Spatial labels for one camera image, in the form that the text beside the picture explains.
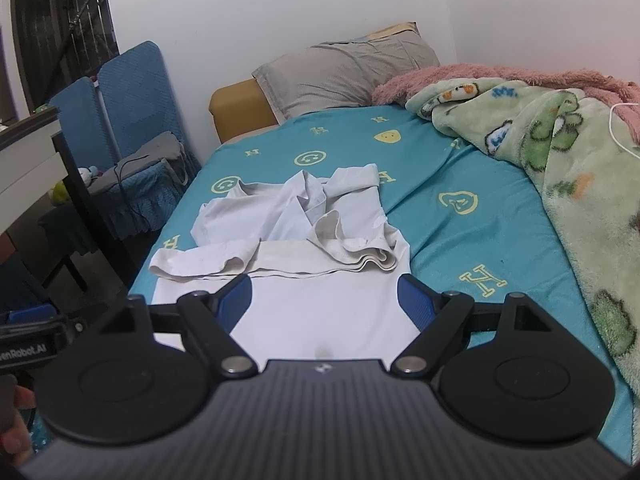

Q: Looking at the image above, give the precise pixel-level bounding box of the green cartoon fleece blanket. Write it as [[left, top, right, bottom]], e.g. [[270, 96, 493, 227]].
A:
[[406, 77, 639, 390]]

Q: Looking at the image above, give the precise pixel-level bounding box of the dark window with grille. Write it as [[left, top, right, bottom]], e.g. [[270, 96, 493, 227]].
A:
[[10, 0, 119, 110]]

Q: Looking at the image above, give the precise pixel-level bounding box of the white desk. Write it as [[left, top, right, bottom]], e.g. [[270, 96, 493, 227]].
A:
[[0, 107, 67, 232]]

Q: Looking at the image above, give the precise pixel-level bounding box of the pink fluffy blanket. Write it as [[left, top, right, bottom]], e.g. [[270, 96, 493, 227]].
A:
[[372, 63, 640, 141]]

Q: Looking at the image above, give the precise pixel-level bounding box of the teal patterned bed sheet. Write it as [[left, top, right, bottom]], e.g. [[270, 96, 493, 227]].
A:
[[127, 103, 634, 463]]

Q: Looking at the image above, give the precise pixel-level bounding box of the yellow-brown bed headboard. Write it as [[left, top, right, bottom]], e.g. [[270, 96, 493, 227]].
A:
[[208, 79, 278, 143]]

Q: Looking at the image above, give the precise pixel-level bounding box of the small plush toy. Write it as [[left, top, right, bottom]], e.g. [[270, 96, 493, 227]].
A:
[[52, 164, 101, 206]]

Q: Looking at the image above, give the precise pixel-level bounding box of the grey bag on chair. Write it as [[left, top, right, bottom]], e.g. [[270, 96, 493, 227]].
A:
[[88, 131, 186, 195]]

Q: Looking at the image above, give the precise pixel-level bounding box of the yellow pillow behind grey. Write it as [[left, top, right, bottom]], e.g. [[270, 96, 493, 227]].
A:
[[348, 22, 420, 44]]

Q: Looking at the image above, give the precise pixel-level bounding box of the person's left hand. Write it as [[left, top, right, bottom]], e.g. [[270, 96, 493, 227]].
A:
[[1, 386, 36, 466]]

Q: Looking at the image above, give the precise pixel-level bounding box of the white long-sleeve shirt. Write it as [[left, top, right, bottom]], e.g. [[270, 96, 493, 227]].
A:
[[150, 164, 419, 364]]

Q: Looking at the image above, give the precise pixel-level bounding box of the white charging cable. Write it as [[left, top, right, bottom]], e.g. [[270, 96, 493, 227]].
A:
[[608, 102, 640, 154]]

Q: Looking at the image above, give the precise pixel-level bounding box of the blue folding chair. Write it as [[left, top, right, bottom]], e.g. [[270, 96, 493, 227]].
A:
[[48, 41, 200, 240]]

